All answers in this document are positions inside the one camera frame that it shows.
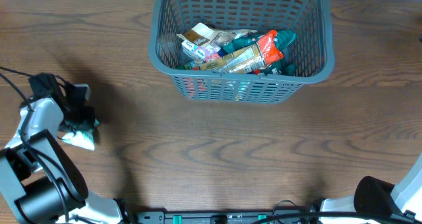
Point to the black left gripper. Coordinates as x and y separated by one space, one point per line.
90 118

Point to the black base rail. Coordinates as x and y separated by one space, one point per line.
237 217

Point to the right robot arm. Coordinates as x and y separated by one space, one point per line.
376 197

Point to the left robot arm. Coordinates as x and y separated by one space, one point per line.
39 182

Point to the orange biscuit pack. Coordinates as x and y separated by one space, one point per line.
259 55

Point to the Kleenex tissue multipack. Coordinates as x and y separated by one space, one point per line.
206 53

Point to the green Nescafe coffee bag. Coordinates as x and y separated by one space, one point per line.
278 67

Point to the light green small packet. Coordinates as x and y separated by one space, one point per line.
82 139

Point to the grey plastic basket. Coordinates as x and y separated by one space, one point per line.
312 52

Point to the beige paper pouch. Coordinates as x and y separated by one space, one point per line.
201 35

